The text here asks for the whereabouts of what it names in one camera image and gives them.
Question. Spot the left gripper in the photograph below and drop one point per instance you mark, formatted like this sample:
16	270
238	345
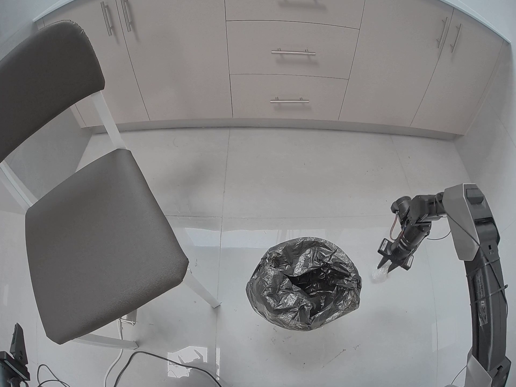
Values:
14	367

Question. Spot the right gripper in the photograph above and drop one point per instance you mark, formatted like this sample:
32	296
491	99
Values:
405	252

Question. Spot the white paper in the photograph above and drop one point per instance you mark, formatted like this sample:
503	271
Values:
379	275

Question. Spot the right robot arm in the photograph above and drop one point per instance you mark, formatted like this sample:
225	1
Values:
467	224

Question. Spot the grey padded white chair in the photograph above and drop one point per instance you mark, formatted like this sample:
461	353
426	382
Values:
100	236

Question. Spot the beige cabinet with drawers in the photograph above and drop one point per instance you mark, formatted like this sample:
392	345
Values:
290	34

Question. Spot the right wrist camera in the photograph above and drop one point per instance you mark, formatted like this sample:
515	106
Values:
401	206

